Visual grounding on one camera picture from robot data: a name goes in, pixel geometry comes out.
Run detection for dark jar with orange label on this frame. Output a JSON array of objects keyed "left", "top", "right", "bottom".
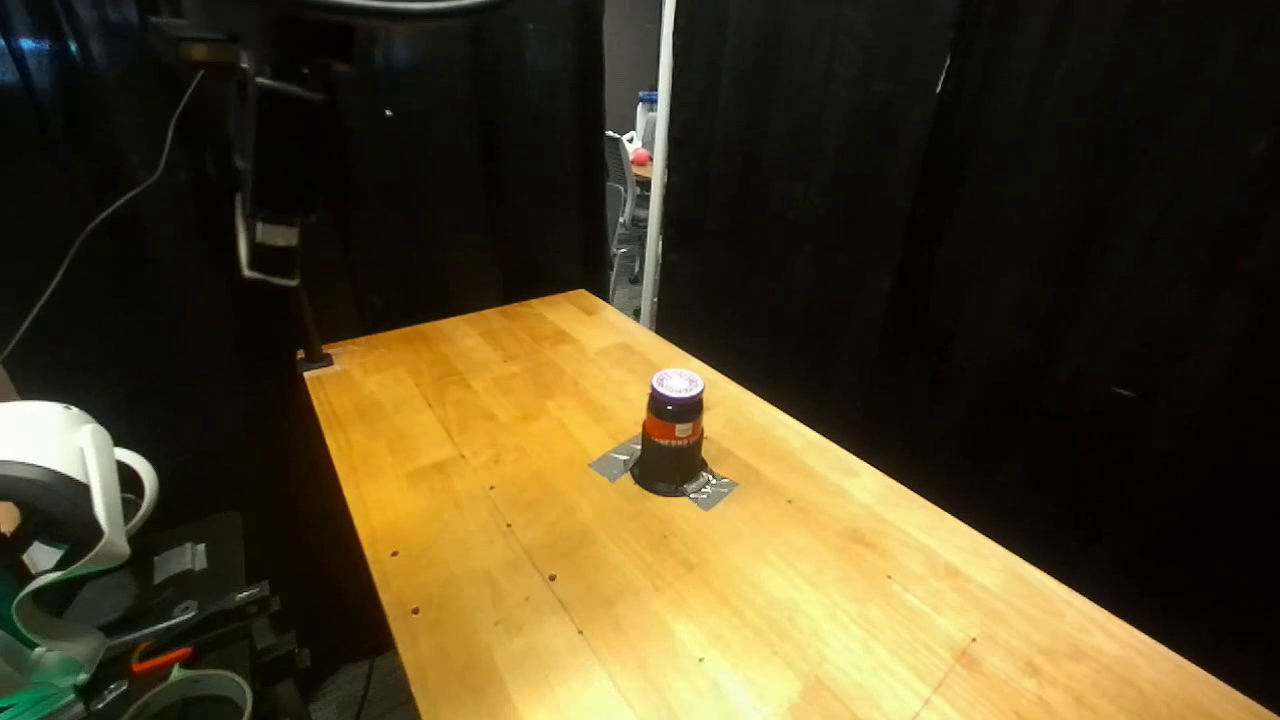
[{"left": 627, "top": 365, "right": 712, "bottom": 499}]

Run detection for white vertical pole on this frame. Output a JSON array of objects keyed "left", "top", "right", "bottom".
[{"left": 637, "top": 0, "right": 681, "bottom": 332}]

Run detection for black curtain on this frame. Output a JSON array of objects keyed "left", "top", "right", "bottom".
[
  {"left": 0, "top": 0, "right": 612, "bottom": 404},
  {"left": 659, "top": 0, "right": 1280, "bottom": 712}
]

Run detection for black camera stand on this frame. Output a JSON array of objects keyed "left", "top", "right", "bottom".
[{"left": 145, "top": 11, "right": 338, "bottom": 371}]

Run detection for white cable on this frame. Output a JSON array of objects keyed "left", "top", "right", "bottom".
[{"left": 0, "top": 65, "right": 211, "bottom": 369}]

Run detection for orange-handled black clamp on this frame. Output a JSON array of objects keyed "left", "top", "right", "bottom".
[{"left": 79, "top": 583, "right": 277, "bottom": 702}]

